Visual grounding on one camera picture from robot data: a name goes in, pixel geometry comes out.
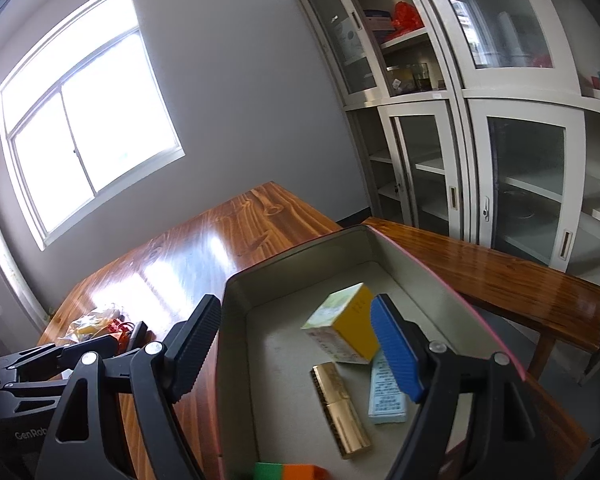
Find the white paper sheet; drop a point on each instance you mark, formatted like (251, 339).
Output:
(351, 37)

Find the pink tin box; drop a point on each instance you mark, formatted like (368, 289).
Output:
(290, 360)

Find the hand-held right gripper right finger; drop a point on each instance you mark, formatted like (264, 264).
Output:
(395, 355)

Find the red plastic bag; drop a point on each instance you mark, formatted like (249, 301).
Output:
(405, 17)

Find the wooden bench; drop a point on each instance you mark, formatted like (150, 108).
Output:
(480, 270)

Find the small cardboard box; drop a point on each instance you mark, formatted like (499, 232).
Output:
(377, 20)

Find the dark glass jars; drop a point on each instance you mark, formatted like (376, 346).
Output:
(410, 77)

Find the green and orange toy brick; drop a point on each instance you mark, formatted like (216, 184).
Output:
(290, 472)

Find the clear plastic bag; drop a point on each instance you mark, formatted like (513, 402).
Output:
(92, 322)

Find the light blue paper packet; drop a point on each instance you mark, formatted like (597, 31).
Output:
(385, 402)

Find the wooden desktop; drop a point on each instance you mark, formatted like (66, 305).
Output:
(180, 260)

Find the gold lipstick tube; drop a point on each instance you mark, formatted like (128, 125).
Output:
(340, 410)

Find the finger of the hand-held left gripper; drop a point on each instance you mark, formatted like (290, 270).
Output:
(87, 347)
(139, 335)

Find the yellow cardboard box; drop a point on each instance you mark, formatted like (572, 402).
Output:
(350, 320)

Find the white glass-door cabinet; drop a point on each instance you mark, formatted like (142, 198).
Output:
(530, 105)
(375, 105)

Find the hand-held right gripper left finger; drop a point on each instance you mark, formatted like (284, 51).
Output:
(192, 350)

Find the white framed window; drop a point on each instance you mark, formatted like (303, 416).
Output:
(95, 110)

